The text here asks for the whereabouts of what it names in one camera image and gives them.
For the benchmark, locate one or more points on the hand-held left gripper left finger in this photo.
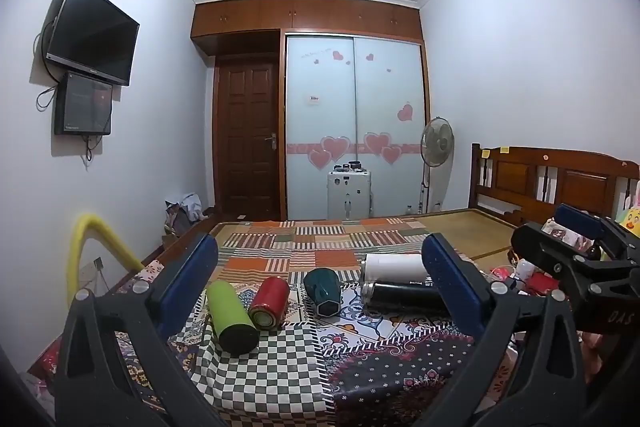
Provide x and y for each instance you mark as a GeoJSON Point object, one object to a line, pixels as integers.
{"type": "Point", "coordinates": [190, 279]}

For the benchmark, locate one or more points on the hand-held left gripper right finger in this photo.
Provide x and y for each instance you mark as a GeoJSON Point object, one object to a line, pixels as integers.
{"type": "Point", "coordinates": [450, 282]}

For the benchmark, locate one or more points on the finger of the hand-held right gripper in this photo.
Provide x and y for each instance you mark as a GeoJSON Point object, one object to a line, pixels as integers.
{"type": "Point", "coordinates": [540, 247]}
{"type": "Point", "coordinates": [580, 219]}

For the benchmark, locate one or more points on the black cup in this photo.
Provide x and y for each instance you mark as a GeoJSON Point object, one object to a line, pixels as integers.
{"type": "Point", "coordinates": [405, 297]}

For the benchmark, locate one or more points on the white cup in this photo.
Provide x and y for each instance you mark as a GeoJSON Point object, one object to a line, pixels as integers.
{"type": "Point", "coordinates": [395, 267]}

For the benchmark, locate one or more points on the green cup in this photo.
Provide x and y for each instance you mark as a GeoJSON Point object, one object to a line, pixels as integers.
{"type": "Point", "coordinates": [230, 322]}

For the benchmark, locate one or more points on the red cup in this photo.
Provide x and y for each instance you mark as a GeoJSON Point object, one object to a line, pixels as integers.
{"type": "Point", "coordinates": [270, 299]}

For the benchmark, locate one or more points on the dark teal cup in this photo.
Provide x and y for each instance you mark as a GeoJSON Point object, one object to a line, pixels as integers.
{"type": "Point", "coordinates": [320, 289]}

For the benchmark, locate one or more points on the small white bottle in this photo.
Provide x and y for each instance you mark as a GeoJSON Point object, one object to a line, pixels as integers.
{"type": "Point", "coordinates": [525, 268]}

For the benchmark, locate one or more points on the yellow plush toy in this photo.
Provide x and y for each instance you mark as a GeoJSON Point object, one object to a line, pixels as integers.
{"type": "Point", "coordinates": [631, 217]}

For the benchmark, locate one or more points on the wooden bed headboard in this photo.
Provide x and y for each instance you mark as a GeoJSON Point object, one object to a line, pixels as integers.
{"type": "Point", "coordinates": [550, 177]}

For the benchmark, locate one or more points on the woven bamboo mat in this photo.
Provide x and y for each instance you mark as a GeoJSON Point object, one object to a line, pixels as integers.
{"type": "Point", "coordinates": [475, 232]}

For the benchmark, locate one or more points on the pile of clothes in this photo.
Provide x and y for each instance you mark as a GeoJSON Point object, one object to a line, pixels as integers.
{"type": "Point", "coordinates": [187, 209]}

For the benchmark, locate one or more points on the dark floral cloth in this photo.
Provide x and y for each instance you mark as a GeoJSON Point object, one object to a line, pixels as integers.
{"type": "Point", "coordinates": [390, 357]}

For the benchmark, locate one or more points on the yellow foam tube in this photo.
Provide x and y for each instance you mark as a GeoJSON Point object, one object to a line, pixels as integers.
{"type": "Point", "coordinates": [97, 227]}

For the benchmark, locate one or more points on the patchwork blanket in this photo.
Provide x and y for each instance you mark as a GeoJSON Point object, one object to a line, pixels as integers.
{"type": "Point", "coordinates": [310, 252]}

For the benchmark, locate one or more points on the green checkered cloth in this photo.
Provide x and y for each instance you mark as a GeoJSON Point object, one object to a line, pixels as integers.
{"type": "Point", "coordinates": [270, 377]}

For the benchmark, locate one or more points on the white appliance with items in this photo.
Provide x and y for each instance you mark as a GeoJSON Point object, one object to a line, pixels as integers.
{"type": "Point", "coordinates": [349, 197]}

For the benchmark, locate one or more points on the white standing fan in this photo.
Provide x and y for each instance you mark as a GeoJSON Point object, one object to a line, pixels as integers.
{"type": "Point", "coordinates": [437, 142]}

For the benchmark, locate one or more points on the brown wooden door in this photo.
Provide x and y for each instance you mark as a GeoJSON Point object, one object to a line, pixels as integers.
{"type": "Point", "coordinates": [247, 137]}

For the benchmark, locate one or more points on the sliding wardrobe with heart stickers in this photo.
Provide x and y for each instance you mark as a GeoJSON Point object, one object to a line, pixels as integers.
{"type": "Point", "coordinates": [355, 107]}

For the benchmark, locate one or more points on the wooden overhead cabinet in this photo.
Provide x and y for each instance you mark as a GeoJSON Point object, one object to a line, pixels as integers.
{"type": "Point", "coordinates": [310, 14]}

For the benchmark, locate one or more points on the small wall-mounted monitor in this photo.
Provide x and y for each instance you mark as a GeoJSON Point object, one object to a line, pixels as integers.
{"type": "Point", "coordinates": [82, 104]}

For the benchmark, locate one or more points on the wall-mounted black television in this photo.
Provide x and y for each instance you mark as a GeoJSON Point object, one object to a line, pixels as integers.
{"type": "Point", "coordinates": [92, 32]}

